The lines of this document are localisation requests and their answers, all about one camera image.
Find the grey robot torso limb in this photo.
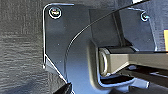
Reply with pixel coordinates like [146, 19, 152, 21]
[98, 46, 168, 89]

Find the small silver base screw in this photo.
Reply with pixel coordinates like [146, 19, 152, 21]
[139, 11, 150, 23]

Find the round silver base screw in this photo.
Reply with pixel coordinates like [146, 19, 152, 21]
[48, 6, 63, 19]

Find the thin black base cable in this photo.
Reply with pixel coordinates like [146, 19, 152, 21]
[63, 0, 151, 83]

